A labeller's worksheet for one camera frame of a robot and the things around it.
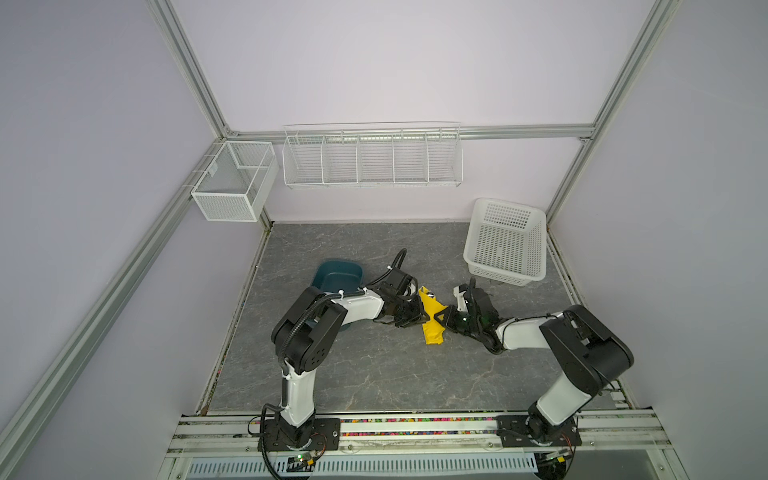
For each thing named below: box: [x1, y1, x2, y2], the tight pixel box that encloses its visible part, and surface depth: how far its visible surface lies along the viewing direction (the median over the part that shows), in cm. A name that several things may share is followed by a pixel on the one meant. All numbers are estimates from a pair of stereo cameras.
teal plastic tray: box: [313, 260, 363, 293], surface depth 104 cm
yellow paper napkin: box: [418, 286, 448, 345], surface depth 93 cm
